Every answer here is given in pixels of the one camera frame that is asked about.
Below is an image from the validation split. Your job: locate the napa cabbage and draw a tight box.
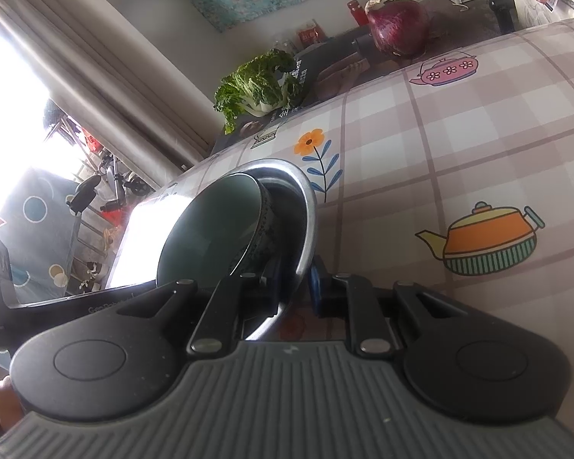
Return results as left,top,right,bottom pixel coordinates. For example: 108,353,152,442
214,49,300,135

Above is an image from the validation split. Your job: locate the steel bowl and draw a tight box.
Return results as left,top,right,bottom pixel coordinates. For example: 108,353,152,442
155,158,320,342
239,165,311,335

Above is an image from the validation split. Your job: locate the person's left hand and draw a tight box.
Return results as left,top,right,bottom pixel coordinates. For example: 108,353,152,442
0,377,26,433

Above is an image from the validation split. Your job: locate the black cutting board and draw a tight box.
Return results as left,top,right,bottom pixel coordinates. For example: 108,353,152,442
210,24,441,156

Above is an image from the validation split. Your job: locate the red onion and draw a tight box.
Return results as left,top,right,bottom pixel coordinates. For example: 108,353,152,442
365,0,431,57

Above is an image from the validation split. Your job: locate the red packet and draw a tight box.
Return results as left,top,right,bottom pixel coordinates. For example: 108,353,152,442
297,20,328,49

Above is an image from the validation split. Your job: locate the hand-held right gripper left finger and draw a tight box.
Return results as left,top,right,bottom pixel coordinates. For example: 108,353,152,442
115,253,288,358

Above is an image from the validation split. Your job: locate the black padded handle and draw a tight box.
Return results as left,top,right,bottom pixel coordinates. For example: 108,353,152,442
66,174,102,213

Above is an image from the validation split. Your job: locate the teal ceramic bowl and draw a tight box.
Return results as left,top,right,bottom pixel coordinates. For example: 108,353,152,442
155,172,280,288

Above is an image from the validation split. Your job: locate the checked printed tablecloth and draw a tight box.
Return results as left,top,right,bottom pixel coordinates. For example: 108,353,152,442
108,18,574,441

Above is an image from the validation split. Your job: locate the blue dotted cloth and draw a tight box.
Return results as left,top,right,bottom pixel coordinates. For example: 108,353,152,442
0,166,84,299

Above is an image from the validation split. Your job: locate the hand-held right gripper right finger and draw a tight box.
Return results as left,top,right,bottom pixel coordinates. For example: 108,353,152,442
308,254,460,358

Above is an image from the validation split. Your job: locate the red capped bottle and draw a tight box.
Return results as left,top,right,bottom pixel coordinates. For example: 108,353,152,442
347,0,369,27

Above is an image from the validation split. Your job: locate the wheelchair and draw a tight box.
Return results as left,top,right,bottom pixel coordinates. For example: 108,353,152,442
96,148,149,202

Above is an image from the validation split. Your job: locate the orange plastic bag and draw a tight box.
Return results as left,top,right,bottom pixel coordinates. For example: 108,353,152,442
79,127,106,154

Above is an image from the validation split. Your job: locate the beige curtain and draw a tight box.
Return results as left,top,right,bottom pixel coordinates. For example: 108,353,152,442
0,0,211,173

